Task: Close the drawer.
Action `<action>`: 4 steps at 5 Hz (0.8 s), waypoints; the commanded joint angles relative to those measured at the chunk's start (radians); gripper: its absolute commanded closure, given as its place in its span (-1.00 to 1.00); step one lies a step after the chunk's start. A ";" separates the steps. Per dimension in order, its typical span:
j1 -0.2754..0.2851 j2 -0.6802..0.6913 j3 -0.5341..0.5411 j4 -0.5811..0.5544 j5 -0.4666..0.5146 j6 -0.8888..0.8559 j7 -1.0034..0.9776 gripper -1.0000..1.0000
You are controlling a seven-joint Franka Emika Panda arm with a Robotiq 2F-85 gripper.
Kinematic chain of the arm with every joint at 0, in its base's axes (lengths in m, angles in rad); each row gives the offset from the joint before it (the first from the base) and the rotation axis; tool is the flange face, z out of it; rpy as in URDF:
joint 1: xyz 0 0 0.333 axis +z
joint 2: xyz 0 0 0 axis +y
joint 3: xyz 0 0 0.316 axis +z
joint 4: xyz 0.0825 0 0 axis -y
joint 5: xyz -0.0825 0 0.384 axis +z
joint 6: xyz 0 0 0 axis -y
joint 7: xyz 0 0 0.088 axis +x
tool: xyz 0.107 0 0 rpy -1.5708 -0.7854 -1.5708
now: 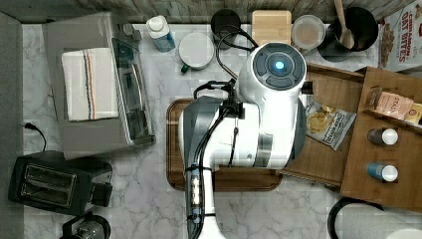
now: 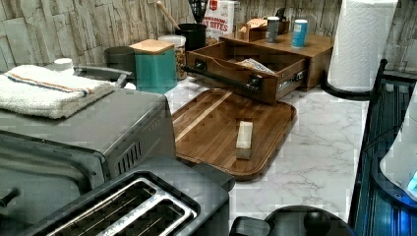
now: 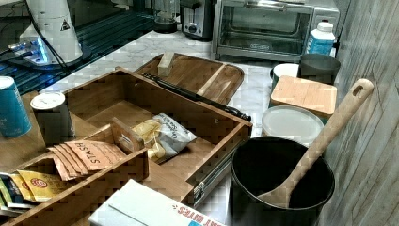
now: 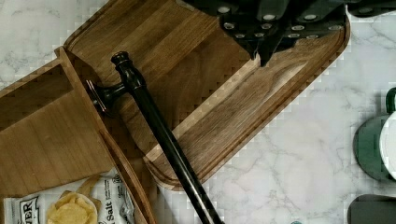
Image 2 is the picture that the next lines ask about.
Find black round kettle lid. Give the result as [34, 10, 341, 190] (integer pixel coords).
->
[229, 206, 357, 236]

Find white snack bites box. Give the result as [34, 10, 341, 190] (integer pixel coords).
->
[203, 0, 240, 45]

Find blue shaker can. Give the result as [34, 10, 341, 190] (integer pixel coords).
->
[291, 20, 308, 47]

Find dark grey cup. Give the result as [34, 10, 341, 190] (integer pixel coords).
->
[104, 46, 136, 73]

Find wooden spoon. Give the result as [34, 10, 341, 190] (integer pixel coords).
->
[156, 1, 180, 30]

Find silver toaster oven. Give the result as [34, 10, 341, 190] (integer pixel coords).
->
[0, 66, 177, 232]

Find black utensil holder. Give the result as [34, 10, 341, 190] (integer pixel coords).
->
[175, 24, 207, 51]

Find white paper towel roll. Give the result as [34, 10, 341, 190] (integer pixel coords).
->
[328, 0, 398, 89]

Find small wooden block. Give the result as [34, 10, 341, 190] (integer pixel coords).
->
[236, 121, 253, 159]

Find black paper towel holder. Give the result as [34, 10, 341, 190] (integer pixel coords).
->
[320, 59, 387, 101]

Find wooden drawer cabinet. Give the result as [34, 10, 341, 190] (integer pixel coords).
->
[220, 33, 334, 90]

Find wooden cutting board tray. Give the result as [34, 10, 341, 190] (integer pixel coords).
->
[172, 88, 297, 181]

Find wooden drawer with black handle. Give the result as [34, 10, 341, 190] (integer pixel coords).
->
[182, 41, 309, 104]

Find dark grey shaker can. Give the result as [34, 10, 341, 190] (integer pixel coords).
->
[266, 17, 279, 43]

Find glass jar with white lid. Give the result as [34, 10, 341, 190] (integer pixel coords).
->
[158, 34, 187, 81]

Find teal canister with wooden lid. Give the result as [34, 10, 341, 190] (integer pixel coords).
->
[131, 39, 177, 93]

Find packet inside drawer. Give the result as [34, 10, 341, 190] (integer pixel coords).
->
[237, 58, 273, 74]

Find white folded towel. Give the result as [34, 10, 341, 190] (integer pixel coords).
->
[0, 65, 116, 119]

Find black spatula utensil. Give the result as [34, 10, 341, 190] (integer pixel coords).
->
[188, 0, 209, 24]

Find wooden tea bag organizer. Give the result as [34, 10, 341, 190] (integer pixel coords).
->
[234, 18, 291, 43]

